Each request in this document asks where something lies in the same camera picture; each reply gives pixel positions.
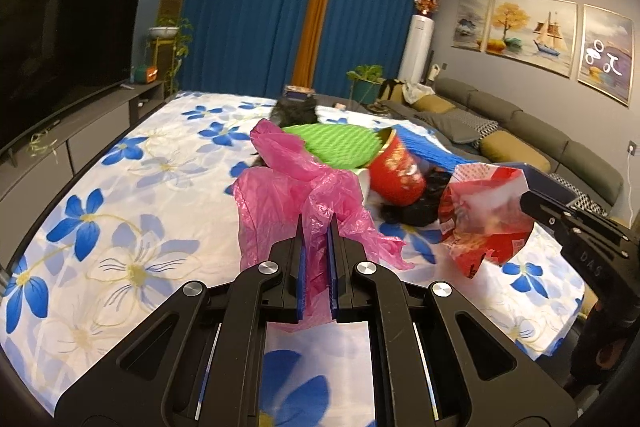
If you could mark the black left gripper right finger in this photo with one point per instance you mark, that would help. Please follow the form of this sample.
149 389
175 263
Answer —
436 359

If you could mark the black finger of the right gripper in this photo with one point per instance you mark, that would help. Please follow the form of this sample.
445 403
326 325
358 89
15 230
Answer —
604 253

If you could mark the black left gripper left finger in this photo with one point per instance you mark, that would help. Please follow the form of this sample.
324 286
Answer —
197 359

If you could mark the red snack wrapper bag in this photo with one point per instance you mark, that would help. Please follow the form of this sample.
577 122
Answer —
480 215

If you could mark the black plastic bag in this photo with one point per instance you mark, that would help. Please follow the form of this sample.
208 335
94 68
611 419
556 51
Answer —
424 211

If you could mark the red paper cup gold inside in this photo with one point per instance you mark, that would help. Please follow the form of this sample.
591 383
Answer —
394 174

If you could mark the pink plastic bag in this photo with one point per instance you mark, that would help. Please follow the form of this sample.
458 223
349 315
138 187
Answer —
294 189

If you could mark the mustard yellow cushion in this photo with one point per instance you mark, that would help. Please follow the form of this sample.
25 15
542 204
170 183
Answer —
501 146

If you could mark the floral blue white tablecloth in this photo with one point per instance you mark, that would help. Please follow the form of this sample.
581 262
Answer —
157 211

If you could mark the grey sofa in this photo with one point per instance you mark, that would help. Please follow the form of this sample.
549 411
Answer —
595 183

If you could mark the patterned black white cushion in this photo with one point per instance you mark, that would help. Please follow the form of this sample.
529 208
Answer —
482 126

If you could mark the grey cushion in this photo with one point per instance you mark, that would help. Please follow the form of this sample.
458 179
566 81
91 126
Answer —
454 130

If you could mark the purple abstract painting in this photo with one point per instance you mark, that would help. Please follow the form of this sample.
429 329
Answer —
607 53

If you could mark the blue foam sheet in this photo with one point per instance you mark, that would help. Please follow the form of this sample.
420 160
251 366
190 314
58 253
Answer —
421 147

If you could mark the far mustard cushion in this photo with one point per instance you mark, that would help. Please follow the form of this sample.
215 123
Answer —
433 104

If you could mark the sailboat tree painting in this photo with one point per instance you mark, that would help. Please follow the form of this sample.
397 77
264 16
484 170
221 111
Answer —
539 33

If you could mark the grey tv cabinet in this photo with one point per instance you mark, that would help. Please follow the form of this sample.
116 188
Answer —
35 177

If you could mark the triptych landscape painting left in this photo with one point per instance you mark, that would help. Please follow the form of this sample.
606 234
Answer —
470 23

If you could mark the green mesh foam sheet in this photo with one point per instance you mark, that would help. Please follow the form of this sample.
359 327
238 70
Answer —
341 146

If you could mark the white standing air conditioner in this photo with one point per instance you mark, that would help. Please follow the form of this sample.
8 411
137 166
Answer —
417 48

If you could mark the potted green plant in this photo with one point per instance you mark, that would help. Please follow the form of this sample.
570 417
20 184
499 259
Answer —
365 82

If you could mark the red flower ornament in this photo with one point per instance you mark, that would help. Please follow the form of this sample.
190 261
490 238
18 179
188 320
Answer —
426 8

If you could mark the plant on tall stand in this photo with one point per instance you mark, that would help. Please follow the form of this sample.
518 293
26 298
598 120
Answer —
174 33

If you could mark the black television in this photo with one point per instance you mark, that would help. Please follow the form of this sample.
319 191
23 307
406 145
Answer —
57 53

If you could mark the orange curtain strip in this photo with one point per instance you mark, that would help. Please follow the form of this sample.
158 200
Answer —
309 42

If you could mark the blue curtain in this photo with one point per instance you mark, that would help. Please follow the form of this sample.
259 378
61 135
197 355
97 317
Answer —
251 46

